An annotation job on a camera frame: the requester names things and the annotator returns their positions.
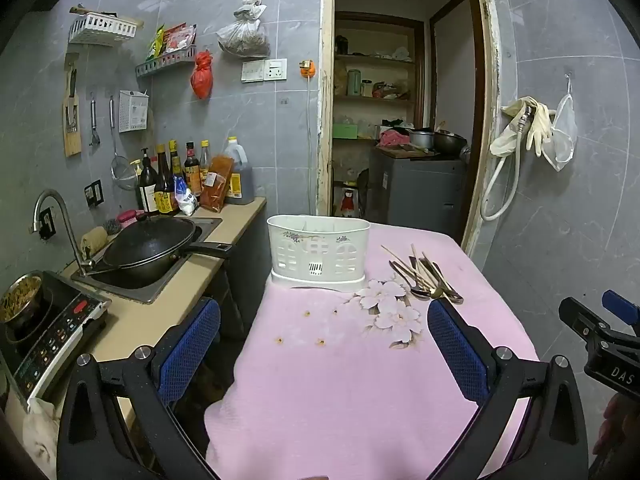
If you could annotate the white plastic utensil holder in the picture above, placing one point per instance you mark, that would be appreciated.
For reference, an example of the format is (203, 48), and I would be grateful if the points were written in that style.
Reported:
(300, 255)

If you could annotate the yellow-label sauce bottle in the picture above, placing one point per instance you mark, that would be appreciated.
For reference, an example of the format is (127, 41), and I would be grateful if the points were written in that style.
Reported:
(165, 195)

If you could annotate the wooden cutting board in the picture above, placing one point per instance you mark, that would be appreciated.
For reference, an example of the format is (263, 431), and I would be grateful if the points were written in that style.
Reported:
(72, 140)

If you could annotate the metal rice cooker pot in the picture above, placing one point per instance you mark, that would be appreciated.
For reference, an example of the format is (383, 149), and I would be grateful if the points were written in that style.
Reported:
(421, 140)

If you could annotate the orange wall plug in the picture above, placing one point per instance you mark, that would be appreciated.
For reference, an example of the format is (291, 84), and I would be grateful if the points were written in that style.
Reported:
(307, 69)

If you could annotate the metal faucet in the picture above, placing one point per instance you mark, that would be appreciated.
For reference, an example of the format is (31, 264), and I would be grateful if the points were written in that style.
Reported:
(62, 210)

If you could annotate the green box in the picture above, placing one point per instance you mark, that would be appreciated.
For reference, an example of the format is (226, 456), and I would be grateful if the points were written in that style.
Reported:
(346, 131)

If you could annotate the large oil jug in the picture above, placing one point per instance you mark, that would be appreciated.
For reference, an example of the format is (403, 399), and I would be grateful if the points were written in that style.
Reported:
(242, 180)

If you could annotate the black induction cooker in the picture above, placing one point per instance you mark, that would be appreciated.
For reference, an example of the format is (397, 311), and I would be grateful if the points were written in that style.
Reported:
(55, 330)

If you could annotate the white rag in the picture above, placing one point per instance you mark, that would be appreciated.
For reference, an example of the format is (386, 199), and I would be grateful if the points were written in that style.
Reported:
(40, 435)

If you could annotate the clear bag of dried goods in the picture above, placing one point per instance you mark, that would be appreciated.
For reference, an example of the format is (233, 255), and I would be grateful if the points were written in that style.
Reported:
(245, 35)

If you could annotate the white wall switch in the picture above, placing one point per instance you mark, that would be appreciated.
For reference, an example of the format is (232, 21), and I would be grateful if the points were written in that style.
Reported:
(252, 71)

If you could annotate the green cup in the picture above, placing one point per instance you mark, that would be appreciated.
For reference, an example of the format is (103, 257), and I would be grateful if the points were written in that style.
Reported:
(353, 82)

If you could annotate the steel sink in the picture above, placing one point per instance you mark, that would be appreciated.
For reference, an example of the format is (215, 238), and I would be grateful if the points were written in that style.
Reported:
(135, 287)

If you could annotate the dark pump bottle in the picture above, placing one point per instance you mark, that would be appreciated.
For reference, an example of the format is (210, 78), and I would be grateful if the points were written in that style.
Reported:
(147, 190)

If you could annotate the white wall basket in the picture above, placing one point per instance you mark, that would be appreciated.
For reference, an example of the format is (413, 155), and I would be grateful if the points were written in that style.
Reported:
(102, 30)

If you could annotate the metal bowl with food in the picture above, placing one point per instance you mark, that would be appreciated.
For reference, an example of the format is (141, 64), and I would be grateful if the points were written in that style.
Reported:
(20, 297)

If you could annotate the black wall socket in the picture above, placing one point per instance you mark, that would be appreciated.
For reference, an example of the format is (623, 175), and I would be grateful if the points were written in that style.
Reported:
(46, 224)
(93, 193)

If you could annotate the white wall socket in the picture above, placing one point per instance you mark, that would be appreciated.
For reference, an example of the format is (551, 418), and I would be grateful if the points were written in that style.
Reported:
(275, 69)

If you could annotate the wooden door frame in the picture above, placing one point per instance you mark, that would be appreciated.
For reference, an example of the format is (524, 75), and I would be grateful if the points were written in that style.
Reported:
(325, 110)

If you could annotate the person's right hand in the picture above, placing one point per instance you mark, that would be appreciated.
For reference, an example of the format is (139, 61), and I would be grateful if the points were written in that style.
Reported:
(620, 425)

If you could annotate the wooden shelf unit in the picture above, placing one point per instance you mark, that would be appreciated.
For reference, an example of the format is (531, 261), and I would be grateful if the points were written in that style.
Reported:
(375, 102)

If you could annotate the small jar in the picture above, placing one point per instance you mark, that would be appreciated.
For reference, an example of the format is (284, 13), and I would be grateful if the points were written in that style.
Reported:
(366, 88)

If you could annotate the white and red bag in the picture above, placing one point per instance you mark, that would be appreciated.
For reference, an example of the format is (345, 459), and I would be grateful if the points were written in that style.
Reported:
(348, 202)

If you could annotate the blue and white bag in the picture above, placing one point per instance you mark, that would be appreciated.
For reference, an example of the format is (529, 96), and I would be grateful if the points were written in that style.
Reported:
(187, 200)

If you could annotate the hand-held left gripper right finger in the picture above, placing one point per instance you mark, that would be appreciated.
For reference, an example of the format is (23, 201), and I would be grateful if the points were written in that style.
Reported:
(457, 345)

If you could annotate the black wok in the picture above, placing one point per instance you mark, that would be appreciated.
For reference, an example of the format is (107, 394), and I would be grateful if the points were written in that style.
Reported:
(150, 247)

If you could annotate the pink cloth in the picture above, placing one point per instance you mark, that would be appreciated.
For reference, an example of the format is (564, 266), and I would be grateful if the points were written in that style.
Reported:
(394, 138)

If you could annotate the gold spoon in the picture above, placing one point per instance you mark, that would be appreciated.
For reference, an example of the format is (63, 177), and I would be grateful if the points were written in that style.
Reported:
(437, 294)

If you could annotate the clear-neck sauce bottle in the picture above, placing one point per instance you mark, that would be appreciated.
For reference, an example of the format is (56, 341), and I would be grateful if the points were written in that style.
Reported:
(204, 157)

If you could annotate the red snack packet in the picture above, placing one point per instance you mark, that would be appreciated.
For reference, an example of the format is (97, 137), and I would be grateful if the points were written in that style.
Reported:
(179, 37)

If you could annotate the yellow-cap sauce bottle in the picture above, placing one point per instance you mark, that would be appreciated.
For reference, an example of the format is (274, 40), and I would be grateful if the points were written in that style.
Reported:
(174, 155)

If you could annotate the metal peeler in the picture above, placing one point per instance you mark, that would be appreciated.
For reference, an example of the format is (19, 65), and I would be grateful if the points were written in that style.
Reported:
(94, 125)

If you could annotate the pink dish brush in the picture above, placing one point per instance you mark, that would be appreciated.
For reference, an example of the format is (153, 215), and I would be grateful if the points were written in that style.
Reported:
(129, 217)

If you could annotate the beige dish cloth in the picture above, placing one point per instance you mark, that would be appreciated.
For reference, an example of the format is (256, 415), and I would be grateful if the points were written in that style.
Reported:
(92, 240)

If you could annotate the red plastic bag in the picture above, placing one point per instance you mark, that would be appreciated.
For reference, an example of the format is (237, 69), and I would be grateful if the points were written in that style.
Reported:
(201, 75)

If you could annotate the red-cap sauce bottle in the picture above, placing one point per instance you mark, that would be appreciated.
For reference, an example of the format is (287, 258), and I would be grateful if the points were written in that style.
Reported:
(191, 170)

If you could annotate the orange spice packet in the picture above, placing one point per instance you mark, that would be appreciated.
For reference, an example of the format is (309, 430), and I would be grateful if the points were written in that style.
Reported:
(217, 185)

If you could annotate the yellow snack packet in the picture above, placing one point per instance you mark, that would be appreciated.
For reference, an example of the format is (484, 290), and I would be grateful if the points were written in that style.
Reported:
(155, 42)

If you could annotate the cream rubber gloves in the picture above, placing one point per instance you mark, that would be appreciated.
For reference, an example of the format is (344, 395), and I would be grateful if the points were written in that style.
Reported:
(540, 125)

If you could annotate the dark metal bowl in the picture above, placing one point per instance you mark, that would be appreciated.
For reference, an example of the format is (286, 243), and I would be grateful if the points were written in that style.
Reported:
(449, 142)

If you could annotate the metal strainer ladle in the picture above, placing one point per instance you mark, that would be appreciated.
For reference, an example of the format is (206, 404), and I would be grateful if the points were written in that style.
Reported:
(124, 172)

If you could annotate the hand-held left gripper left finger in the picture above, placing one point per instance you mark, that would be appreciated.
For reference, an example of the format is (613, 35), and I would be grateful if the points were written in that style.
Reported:
(192, 345)

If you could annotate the grey wall shelf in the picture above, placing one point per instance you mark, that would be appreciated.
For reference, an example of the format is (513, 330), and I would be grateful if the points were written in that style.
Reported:
(165, 62)

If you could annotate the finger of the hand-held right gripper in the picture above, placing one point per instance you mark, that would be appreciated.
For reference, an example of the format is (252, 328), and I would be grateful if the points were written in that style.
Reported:
(582, 320)
(622, 307)

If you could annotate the pink floral tablecloth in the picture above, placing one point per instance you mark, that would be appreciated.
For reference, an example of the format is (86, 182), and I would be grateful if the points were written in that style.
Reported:
(350, 385)

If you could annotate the grey cabinet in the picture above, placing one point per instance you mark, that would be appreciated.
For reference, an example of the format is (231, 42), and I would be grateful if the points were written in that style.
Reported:
(415, 195)

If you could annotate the white wall-mounted box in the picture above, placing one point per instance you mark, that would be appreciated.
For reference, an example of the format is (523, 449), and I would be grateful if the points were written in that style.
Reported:
(132, 112)

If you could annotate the white mesh bag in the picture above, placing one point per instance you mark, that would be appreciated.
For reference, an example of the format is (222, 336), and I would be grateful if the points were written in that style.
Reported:
(562, 135)

